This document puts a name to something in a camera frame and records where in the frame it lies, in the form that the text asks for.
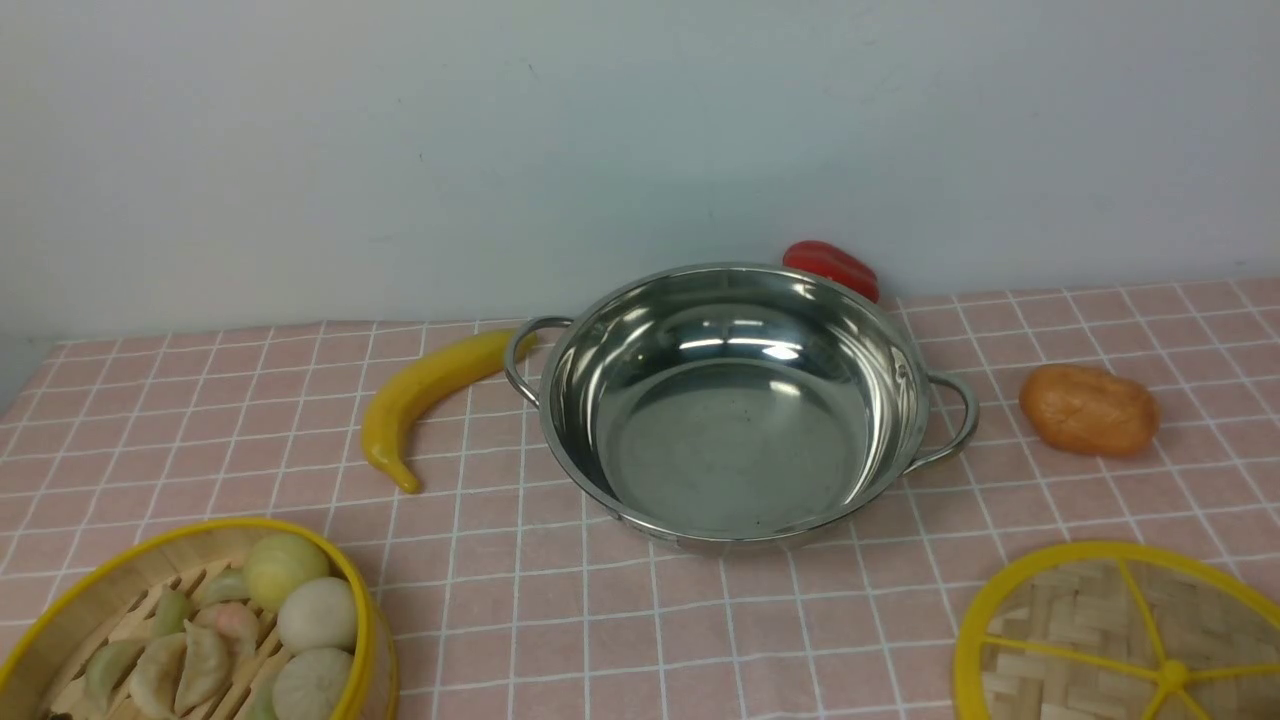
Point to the orange bread roll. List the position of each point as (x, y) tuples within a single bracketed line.
[(1088, 411)]

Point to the stainless steel pot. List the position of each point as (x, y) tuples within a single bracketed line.
[(727, 407)]

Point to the white pleated dumpling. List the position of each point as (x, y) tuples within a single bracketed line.
[(207, 666)]

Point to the pink tinted dumpling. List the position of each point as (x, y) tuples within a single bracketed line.
[(236, 623)]

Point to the yellow rimmed bamboo steamer basket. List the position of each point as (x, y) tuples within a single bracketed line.
[(44, 675)]

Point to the yellow rimmed bamboo steamer lid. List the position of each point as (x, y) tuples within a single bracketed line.
[(1111, 630)]

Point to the white textured round bun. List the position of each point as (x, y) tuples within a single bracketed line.
[(311, 684)]

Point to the pink checkered tablecloth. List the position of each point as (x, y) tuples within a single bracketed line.
[(509, 595)]

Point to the green tinted dumpling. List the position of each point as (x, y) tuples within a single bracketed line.
[(107, 668)]

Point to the cream pleated dumpling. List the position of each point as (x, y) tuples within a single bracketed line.
[(155, 679)]

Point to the pale yellow round bun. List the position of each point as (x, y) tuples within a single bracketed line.
[(279, 564)]

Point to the light green dumpling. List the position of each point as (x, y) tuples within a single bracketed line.
[(227, 586)]

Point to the red plastic pepper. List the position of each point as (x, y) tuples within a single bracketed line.
[(829, 261)]

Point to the yellow plastic banana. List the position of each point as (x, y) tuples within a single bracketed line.
[(412, 392)]

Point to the pale green dumpling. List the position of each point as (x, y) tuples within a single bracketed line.
[(172, 611)]

